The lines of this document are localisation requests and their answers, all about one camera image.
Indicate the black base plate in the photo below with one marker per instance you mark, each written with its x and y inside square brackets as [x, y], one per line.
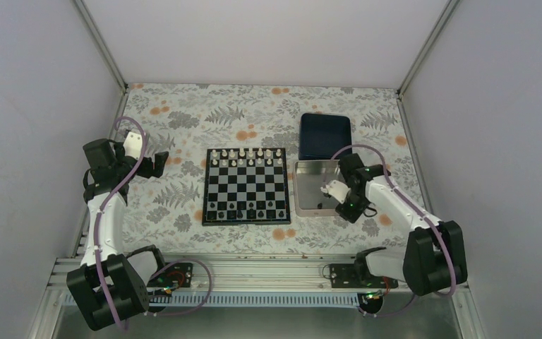
[163, 280]
[344, 276]

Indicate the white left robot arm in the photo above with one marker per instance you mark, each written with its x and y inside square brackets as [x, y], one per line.
[109, 286]

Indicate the white chess piece row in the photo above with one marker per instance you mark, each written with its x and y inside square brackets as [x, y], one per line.
[246, 157]

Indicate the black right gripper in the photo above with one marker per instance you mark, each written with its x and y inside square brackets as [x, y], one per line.
[352, 217]

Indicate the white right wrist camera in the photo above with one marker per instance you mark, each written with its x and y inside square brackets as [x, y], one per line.
[337, 190]

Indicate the aluminium rail frame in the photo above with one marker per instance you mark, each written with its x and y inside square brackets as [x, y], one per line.
[265, 273]

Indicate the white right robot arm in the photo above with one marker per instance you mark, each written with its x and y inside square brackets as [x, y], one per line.
[434, 257]

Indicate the dark blue tin lid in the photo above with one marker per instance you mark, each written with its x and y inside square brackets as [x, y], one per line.
[322, 135]

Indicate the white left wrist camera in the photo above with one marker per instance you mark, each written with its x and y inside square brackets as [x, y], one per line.
[133, 144]

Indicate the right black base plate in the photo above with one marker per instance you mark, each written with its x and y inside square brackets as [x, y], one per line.
[344, 276]

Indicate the black white chessboard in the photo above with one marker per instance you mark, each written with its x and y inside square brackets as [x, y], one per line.
[238, 189]

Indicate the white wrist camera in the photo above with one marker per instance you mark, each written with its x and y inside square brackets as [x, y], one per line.
[337, 190]
[133, 144]

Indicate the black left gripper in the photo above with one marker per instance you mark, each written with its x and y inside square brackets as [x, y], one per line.
[159, 159]

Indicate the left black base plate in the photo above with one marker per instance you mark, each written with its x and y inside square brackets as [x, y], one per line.
[163, 280]

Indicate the metal tin tray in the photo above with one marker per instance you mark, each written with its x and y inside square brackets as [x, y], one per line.
[308, 178]

